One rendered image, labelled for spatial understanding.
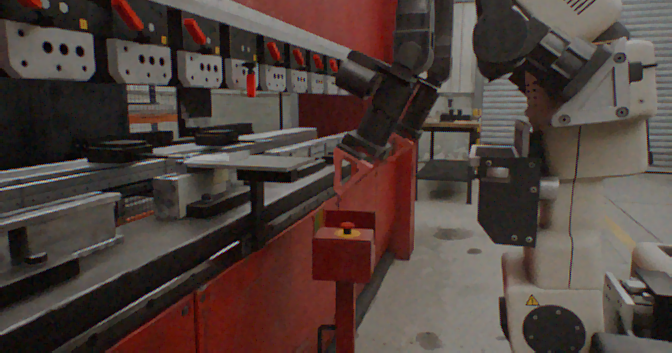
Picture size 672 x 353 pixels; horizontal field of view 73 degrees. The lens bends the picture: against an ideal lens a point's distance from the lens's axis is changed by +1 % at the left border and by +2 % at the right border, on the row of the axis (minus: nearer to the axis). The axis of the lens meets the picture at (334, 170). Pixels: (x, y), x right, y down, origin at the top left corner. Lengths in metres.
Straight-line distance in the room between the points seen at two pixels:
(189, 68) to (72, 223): 0.42
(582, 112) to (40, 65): 0.79
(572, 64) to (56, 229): 0.82
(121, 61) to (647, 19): 8.25
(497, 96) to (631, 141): 7.44
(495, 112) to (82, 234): 7.79
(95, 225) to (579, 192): 0.87
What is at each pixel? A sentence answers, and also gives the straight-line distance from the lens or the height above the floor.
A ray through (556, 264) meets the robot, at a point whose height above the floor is 0.85.
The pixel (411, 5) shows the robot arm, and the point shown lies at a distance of 0.75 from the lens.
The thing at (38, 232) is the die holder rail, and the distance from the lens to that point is 0.84.
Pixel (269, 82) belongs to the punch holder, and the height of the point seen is 1.20.
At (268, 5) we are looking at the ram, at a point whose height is 1.43.
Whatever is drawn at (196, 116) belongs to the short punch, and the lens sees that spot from 1.16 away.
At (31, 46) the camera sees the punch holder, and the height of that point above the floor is 1.22.
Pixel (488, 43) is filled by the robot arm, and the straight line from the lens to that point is 0.71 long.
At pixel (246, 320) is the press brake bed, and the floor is 0.61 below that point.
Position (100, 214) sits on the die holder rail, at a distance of 0.92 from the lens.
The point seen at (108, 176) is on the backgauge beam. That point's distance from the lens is 1.29.
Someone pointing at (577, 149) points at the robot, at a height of 1.06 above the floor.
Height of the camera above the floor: 1.14
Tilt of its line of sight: 9 degrees down
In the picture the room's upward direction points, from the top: straight up
